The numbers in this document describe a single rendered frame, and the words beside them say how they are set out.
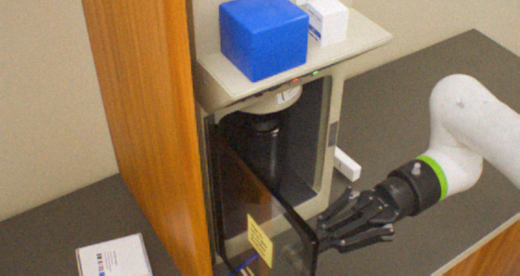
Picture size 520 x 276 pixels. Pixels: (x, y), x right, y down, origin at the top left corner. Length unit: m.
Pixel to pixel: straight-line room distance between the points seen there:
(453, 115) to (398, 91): 0.86
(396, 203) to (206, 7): 0.45
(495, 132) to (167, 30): 0.51
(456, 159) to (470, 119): 0.12
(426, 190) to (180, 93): 0.46
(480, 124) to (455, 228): 0.57
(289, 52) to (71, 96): 0.68
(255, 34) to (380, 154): 0.86
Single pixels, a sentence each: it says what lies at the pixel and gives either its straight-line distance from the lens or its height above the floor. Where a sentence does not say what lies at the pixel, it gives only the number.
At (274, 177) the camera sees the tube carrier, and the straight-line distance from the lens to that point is 1.26.
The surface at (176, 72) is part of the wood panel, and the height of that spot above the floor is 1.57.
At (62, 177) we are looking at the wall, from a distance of 1.51.
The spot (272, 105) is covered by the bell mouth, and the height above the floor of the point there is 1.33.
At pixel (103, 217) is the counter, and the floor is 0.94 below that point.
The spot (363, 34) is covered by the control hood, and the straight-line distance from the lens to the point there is 0.96.
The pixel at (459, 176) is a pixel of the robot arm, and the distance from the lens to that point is 1.03.
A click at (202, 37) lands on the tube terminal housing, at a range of 0.88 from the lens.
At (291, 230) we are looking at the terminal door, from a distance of 0.82.
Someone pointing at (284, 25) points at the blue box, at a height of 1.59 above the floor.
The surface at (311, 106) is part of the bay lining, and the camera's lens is 1.20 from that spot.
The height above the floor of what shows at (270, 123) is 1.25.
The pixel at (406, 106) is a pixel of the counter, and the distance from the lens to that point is 1.75.
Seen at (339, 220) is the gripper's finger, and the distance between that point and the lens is 0.93.
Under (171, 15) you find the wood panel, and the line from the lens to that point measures 0.72.
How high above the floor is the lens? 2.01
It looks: 42 degrees down
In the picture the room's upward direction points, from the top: 1 degrees clockwise
